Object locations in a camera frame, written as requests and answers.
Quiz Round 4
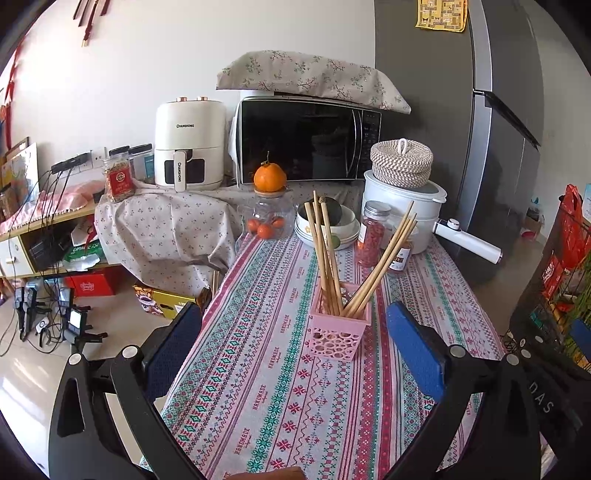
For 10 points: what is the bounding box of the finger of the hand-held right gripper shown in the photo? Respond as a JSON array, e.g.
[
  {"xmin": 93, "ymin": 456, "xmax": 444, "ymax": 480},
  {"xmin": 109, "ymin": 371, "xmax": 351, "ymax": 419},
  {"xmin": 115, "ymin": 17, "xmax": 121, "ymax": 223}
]
[{"xmin": 515, "ymin": 333, "xmax": 561, "ymax": 384}]

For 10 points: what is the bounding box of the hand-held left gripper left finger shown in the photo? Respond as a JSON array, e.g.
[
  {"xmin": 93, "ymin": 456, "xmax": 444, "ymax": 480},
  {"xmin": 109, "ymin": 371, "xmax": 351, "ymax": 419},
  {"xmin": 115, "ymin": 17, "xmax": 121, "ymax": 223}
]
[{"xmin": 47, "ymin": 301, "xmax": 204, "ymax": 480}]

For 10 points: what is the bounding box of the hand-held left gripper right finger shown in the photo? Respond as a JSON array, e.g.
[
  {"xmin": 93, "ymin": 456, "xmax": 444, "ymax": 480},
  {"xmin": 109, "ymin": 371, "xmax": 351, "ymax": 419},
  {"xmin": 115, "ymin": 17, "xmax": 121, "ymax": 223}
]
[{"xmin": 385, "ymin": 301, "xmax": 541, "ymax": 480}]

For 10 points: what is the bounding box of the pink perforated plastic basket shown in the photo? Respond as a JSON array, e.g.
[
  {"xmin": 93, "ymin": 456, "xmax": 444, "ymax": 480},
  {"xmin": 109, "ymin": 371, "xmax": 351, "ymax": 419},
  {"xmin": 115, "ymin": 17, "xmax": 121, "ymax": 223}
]
[{"xmin": 308, "ymin": 281, "xmax": 374, "ymax": 361}]

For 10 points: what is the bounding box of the bundle of wooden chopsticks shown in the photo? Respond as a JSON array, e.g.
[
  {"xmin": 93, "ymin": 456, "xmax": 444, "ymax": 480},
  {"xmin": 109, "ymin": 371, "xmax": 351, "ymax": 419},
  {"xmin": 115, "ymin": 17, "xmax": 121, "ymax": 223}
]
[{"xmin": 310, "ymin": 190, "xmax": 419, "ymax": 319}]

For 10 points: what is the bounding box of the yellow printed cardboard box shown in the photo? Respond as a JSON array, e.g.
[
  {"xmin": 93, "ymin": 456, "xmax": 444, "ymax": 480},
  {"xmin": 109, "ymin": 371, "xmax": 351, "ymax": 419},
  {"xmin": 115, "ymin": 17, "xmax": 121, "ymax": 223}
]
[{"xmin": 133, "ymin": 282, "xmax": 204, "ymax": 320}]

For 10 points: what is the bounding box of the clear jar with orange label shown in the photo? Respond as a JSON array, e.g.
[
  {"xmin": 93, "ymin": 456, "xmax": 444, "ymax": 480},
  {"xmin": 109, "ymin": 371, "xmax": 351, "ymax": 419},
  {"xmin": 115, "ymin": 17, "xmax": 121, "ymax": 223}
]
[{"xmin": 387, "ymin": 222, "xmax": 416, "ymax": 277}]

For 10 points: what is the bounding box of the red cardboard box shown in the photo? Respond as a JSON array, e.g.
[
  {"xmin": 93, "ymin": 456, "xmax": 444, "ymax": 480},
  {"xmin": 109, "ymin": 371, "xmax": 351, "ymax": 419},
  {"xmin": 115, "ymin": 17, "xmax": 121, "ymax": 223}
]
[{"xmin": 65, "ymin": 270, "xmax": 122, "ymax": 297}]

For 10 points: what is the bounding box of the red green patterned tablecloth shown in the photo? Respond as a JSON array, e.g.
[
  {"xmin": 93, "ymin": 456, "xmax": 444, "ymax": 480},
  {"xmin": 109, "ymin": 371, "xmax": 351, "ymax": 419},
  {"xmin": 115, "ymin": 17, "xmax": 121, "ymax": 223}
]
[{"xmin": 159, "ymin": 231, "xmax": 506, "ymax": 480}]

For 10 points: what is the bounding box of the clear jar of red berries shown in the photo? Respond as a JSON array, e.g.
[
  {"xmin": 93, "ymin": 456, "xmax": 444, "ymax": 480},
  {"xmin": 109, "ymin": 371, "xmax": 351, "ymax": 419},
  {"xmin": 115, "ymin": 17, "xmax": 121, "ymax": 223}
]
[{"xmin": 355, "ymin": 200, "xmax": 392, "ymax": 268}]

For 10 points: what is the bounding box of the large floral cloth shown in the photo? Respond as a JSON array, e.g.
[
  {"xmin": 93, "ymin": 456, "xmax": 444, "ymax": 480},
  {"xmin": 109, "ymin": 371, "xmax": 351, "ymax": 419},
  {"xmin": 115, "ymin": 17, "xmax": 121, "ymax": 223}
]
[{"xmin": 95, "ymin": 178, "xmax": 365, "ymax": 289}]

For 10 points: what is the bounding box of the red plastic bag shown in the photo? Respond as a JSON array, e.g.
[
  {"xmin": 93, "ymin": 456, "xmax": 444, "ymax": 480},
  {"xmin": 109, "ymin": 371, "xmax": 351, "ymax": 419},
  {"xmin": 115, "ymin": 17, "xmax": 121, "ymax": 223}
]
[{"xmin": 542, "ymin": 185, "xmax": 591, "ymax": 301}]

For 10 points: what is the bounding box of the small cardboard box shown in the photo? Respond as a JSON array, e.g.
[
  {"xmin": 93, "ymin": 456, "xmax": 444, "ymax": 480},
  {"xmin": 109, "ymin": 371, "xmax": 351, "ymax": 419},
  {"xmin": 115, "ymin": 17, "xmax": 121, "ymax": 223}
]
[{"xmin": 522, "ymin": 215, "xmax": 546, "ymax": 239}]

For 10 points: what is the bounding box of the green plastic bag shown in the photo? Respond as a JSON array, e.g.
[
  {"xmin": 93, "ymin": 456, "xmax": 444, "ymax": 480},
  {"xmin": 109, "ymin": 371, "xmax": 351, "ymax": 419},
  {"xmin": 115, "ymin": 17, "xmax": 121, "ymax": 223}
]
[{"xmin": 62, "ymin": 237, "xmax": 109, "ymax": 271}]

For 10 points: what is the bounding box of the white patterned bowl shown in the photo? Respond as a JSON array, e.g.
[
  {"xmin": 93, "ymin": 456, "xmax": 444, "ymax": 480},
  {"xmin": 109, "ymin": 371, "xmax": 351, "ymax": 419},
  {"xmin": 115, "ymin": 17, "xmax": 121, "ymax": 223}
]
[
  {"xmin": 295, "ymin": 228, "xmax": 361, "ymax": 251},
  {"xmin": 297, "ymin": 203, "xmax": 361, "ymax": 237}
]

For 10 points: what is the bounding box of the clear glass jar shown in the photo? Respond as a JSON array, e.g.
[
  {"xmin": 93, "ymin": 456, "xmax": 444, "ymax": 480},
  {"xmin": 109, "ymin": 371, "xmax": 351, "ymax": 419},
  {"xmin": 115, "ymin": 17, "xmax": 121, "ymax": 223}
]
[{"xmin": 235, "ymin": 187, "xmax": 296, "ymax": 254}]

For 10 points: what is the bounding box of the clear jar with red label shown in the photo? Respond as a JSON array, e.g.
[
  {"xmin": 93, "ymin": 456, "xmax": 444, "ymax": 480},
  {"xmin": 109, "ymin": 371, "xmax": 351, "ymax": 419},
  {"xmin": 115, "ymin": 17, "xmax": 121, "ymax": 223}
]
[{"xmin": 102, "ymin": 156, "xmax": 137, "ymax": 203}]

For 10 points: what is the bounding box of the pink cloth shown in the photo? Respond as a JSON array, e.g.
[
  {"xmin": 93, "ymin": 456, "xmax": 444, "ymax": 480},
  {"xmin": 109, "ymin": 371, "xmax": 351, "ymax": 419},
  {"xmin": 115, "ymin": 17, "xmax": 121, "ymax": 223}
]
[{"xmin": 37, "ymin": 180, "xmax": 107, "ymax": 217}]

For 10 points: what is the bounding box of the white wooden low cabinet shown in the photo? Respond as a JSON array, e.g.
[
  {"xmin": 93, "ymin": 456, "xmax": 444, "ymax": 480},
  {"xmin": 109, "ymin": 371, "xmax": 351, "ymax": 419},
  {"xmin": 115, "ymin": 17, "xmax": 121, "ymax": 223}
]
[{"xmin": 0, "ymin": 200, "xmax": 125, "ymax": 282}]

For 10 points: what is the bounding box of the large orange with stem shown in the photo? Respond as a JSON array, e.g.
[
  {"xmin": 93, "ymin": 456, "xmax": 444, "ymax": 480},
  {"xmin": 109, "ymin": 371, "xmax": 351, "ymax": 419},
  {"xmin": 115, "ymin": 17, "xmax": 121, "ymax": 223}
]
[{"xmin": 253, "ymin": 152, "xmax": 288, "ymax": 192}]

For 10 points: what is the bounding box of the black power strip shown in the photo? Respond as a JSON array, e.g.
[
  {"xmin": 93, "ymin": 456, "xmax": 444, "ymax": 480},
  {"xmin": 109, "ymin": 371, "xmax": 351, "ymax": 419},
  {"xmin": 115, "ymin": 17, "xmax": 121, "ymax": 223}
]
[{"xmin": 51, "ymin": 152, "xmax": 90, "ymax": 174}]

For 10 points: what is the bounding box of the white air fryer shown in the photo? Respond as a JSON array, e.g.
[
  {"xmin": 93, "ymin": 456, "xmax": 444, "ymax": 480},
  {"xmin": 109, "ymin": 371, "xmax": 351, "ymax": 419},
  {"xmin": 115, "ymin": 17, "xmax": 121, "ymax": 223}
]
[{"xmin": 154, "ymin": 95, "xmax": 228, "ymax": 192}]

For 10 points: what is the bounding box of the framed picture board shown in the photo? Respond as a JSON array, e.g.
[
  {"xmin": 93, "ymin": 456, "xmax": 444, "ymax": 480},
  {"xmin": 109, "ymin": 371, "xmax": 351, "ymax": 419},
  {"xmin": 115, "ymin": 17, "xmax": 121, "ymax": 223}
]
[{"xmin": 0, "ymin": 141, "xmax": 40, "ymax": 222}]

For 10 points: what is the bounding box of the black microwave oven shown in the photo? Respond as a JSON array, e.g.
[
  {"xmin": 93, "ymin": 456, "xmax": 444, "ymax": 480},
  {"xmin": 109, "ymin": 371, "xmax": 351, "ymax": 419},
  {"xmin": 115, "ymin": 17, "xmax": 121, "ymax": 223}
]
[{"xmin": 229, "ymin": 95, "xmax": 383, "ymax": 188}]

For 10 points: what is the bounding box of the grey refrigerator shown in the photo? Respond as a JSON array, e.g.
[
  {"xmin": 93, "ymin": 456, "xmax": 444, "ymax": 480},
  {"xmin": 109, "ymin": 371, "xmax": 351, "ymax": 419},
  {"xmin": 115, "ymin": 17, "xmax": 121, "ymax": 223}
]
[{"xmin": 374, "ymin": 0, "xmax": 555, "ymax": 287}]

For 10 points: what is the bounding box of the folded floral cloth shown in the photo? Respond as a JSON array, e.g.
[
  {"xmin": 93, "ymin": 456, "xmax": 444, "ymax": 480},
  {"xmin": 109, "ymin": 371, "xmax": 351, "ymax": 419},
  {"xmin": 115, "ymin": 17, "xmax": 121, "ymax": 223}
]
[{"xmin": 216, "ymin": 50, "xmax": 413, "ymax": 114}]

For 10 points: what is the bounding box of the yellow paper poster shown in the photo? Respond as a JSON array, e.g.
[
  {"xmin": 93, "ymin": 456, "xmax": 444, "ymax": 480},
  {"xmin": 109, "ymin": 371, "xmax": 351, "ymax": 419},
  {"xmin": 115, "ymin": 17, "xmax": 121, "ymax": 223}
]
[{"xmin": 416, "ymin": 0, "xmax": 469, "ymax": 33}]

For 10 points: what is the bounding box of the black wire rack cart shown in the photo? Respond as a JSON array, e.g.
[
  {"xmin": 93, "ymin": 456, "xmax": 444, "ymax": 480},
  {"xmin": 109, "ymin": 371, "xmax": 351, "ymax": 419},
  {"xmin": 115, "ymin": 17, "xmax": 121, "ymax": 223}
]
[{"xmin": 503, "ymin": 185, "xmax": 591, "ymax": 374}]

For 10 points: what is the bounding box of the white electric pot with handle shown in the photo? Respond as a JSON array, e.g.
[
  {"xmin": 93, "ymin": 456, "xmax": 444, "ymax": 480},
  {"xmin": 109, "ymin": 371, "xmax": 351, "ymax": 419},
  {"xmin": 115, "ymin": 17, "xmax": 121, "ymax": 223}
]
[{"xmin": 362, "ymin": 170, "xmax": 503, "ymax": 265}]

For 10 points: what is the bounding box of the woven rope lidded basket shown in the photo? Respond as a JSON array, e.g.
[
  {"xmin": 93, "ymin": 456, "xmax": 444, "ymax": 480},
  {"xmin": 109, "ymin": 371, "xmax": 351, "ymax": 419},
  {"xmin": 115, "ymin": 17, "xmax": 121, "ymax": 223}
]
[{"xmin": 370, "ymin": 137, "xmax": 435, "ymax": 188}]

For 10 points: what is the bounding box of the bundle of black cables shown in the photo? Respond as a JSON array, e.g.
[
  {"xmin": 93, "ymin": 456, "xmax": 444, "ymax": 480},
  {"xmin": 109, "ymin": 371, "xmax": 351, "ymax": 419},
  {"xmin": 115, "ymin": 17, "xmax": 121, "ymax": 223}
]
[{"xmin": 14, "ymin": 166, "xmax": 75, "ymax": 324}]

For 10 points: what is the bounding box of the red wall hanging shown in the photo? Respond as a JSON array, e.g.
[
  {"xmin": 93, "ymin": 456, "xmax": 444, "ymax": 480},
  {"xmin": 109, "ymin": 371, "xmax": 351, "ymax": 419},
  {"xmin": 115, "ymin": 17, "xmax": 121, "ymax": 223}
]
[{"xmin": 73, "ymin": 0, "xmax": 112, "ymax": 48}]

